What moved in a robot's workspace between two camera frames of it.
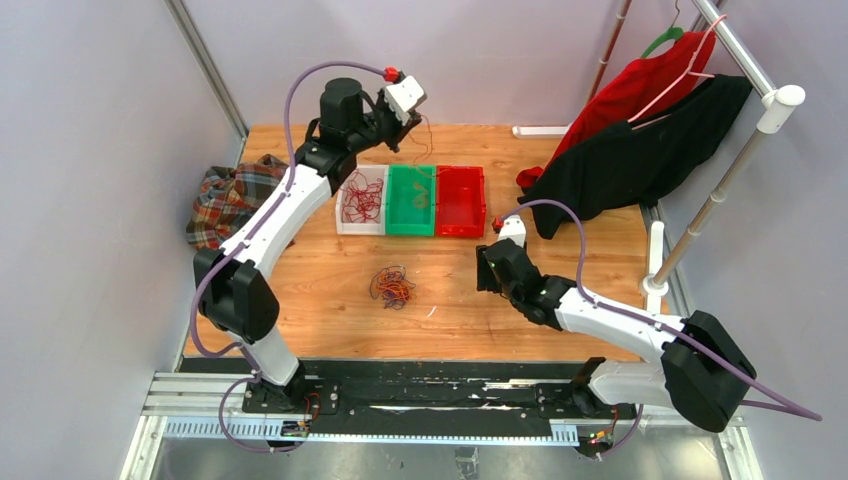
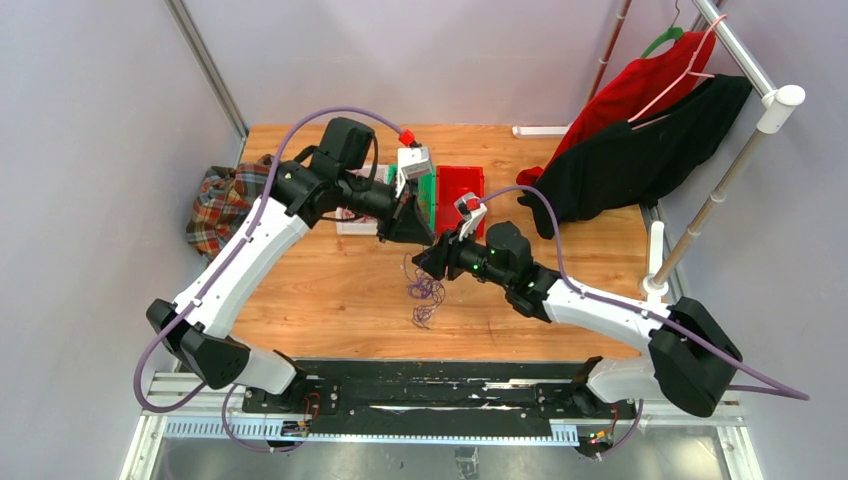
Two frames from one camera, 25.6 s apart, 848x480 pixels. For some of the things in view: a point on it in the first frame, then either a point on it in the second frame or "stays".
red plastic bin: [461, 202] stays
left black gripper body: [388, 127] -> [389, 227]
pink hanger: [681, 80] stays
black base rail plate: [438, 398] stays
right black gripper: [485, 274] -> [443, 257]
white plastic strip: [539, 131] stays
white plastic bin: [361, 204] stays
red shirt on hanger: [633, 89] stays
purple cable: [389, 284] -> [429, 290]
